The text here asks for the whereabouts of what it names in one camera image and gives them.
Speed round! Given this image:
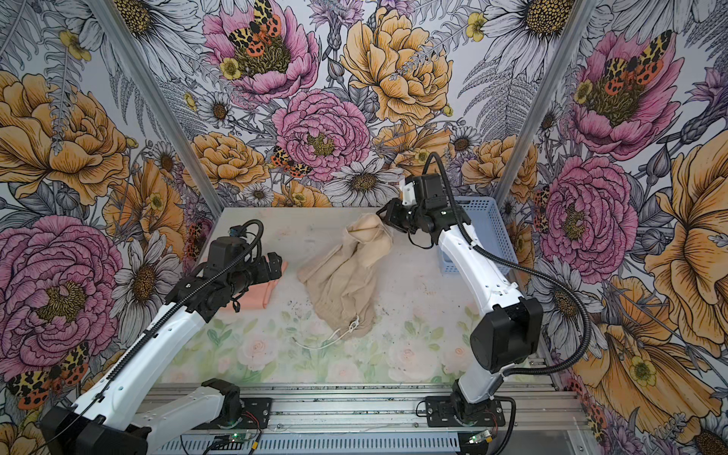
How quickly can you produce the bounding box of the pink printed t-shirt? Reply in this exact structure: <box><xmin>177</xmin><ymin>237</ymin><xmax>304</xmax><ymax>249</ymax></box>
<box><xmin>222</xmin><ymin>280</ymin><xmax>280</xmax><ymax>314</ymax></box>

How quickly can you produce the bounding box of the beige drawstring garment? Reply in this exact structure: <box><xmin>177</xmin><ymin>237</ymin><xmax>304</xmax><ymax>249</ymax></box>
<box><xmin>297</xmin><ymin>213</ymin><xmax>394</xmax><ymax>351</ymax></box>

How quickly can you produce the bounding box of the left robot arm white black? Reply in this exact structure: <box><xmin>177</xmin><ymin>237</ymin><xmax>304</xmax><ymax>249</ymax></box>
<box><xmin>39</xmin><ymin>226</ymin><xmax>282</xmax><ymax>454</ymax></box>

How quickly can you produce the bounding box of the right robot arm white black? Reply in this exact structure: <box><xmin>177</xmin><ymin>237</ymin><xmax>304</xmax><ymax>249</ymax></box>
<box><xmin>377</xmin><ymin>174</ymin><xmax>543</xmax><ymax>425</ymax></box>

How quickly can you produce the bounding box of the light blue plastic basket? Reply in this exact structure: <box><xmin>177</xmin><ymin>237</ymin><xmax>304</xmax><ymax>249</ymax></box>
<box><xmin>455</xmin><ymin>196</ymin><xmax>518</xmax><ymax>264</ymax></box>

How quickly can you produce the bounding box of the left black corrugated cable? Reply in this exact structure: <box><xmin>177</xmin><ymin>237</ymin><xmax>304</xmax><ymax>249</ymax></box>
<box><xmin>22</xmin><ymin>218</ymin><xmax>265</xmax><ymax>455</ymax></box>

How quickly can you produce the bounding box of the black corrugated cable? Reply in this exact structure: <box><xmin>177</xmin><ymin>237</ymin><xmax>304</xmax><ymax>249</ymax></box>
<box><xmin>22</xmin><ymin>218</ymin><xmax>265</xmax><ymax>455</ymax></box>
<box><xmin>420</xmin><ymin>151</ymin><xmax>593</xmax><ymax>455</ymax></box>

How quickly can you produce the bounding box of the right aluminium frame post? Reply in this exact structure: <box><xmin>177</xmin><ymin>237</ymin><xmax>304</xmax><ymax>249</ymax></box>
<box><xmin>495</xmin><ymin>0</ymin><xmax>601</xmax><ymax>209</ymax></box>

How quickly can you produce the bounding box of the aluminium frame post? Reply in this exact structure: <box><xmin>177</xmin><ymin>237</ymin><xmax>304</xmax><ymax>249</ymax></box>
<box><xmin>495</xmin><ymin>0</ymin><xmax>601</xmax><ymax>209</ymax></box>
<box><xmin>89</xmin><ymin>1</ymin><xmax>225</xmax><ymax>218</ymax></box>

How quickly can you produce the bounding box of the left aluminium frame post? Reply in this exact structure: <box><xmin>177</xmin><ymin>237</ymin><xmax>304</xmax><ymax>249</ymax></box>
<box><xmin>89</xmin><ymin>1</ymin><xmax>225</xmax><ymax>218</ymax></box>

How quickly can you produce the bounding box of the right black corrugated cable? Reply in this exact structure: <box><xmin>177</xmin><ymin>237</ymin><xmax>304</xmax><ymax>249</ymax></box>
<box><xmin>420</xmin><ymin>151</ymin><xmax>593</xmax><ymax>455</ymax></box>

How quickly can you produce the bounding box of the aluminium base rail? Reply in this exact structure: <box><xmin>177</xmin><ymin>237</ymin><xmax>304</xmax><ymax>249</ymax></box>
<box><xmin>240</xmin><ymin>382</ymin><xmax>587</xmax><ymax>433</ymax></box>

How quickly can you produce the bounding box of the white vented cable duct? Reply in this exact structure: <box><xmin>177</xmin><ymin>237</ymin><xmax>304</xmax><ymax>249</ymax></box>
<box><xmin>157</xmin><ymin>432</ymin><xmax>461</xmax><ymax>454</ymax></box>

